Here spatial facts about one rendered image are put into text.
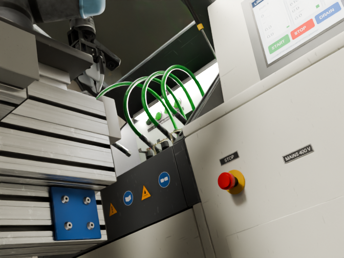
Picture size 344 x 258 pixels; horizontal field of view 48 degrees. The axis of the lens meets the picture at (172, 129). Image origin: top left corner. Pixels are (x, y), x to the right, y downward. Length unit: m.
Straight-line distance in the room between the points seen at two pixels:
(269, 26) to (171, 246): 0.70
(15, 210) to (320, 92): 0.56
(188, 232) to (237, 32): 0.69
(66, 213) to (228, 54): 0.82
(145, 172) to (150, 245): 0.18
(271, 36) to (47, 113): 0.75
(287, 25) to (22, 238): 0.90
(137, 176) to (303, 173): 0.45
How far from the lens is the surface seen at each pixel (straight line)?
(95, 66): 1.18
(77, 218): 0.66
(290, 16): 1.20
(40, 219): 0.63
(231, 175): 0.80
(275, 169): 0.79
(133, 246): 1.04
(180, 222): 0.92
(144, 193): 1.01
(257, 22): 1.27
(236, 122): 0.85
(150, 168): 1.00
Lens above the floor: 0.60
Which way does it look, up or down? 24 degrees up
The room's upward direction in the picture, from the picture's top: 14 degrees counter-clockwise
